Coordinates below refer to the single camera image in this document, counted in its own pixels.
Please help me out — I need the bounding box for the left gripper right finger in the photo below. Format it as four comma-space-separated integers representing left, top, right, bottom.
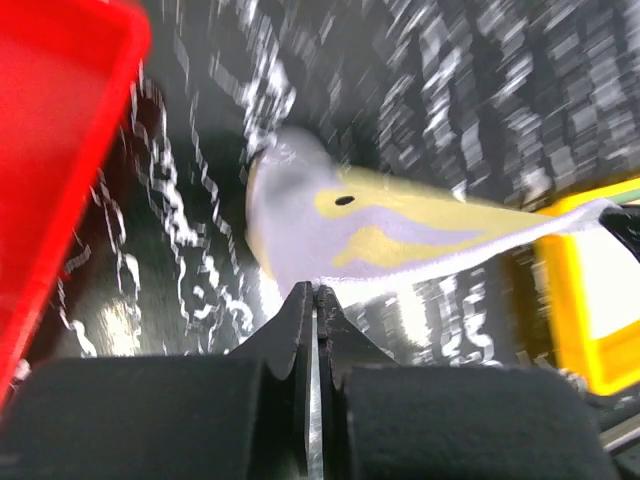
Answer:
315, 287, 617, 479

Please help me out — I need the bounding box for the red plastic bin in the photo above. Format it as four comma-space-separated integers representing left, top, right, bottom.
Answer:
1, 1, 151, 387

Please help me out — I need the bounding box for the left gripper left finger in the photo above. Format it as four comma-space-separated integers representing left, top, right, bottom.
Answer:
1, 282, 314, 479

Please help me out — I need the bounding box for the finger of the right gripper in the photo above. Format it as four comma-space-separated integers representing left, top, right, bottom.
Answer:
599, 205, 640, 260

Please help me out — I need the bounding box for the yellow plastic bin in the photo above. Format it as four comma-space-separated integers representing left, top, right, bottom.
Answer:
535, 179, 639, 396

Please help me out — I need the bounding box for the grey yellow frog towel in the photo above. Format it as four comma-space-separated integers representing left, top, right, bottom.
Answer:
246, 128, 614, 295

